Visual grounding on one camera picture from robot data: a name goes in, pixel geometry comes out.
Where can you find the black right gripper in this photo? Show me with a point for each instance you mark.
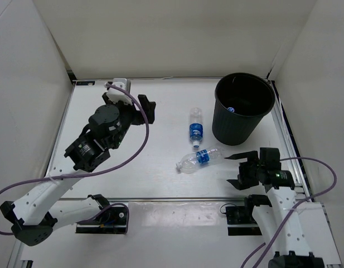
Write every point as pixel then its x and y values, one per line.
pixel 250 156

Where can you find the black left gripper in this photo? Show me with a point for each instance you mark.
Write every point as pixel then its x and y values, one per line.
pixel 130 108

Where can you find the blue label Pocari bottle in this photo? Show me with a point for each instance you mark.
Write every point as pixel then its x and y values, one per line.
pixel 196 130

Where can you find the clear Aquafina water bottle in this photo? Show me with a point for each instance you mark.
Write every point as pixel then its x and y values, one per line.
pixel 200 159

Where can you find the clear unlabelled plastic bottle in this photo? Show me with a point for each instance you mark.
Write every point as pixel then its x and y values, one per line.
pixel 231 109

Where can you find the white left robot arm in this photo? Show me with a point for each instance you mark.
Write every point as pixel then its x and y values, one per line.
pixel 37 214

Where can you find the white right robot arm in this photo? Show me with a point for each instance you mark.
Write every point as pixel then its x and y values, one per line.
pixel 274 212

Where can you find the dark green ribbed bin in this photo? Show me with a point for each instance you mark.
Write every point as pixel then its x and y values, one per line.
pixel 250 96

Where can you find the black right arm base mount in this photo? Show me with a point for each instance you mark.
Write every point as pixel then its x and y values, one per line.
pixel 240 221

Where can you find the aluminium table edge rail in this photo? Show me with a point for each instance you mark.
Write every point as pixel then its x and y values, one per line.
pixel 289 147

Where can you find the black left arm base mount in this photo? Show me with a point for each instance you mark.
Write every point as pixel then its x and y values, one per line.
pixel 114 221

